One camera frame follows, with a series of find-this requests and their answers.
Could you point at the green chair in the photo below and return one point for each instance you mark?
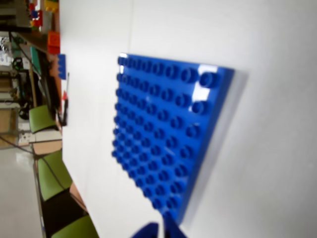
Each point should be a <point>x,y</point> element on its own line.
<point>74,228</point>
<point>53,173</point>
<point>40,120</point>

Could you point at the blue 8x8 studded plate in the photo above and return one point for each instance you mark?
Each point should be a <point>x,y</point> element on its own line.
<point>158,129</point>

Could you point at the stacked multicolour blocks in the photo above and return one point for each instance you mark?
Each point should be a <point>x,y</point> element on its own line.
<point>36,17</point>

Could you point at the small blue studded block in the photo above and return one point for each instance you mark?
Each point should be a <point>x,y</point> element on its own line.
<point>62,65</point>

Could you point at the yellow block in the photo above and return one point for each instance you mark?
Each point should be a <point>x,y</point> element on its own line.
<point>51,5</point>

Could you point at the small orange block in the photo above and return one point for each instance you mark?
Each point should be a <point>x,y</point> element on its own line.
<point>54,42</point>

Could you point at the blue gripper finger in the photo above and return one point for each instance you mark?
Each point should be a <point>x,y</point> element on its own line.
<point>147,230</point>
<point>174,231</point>

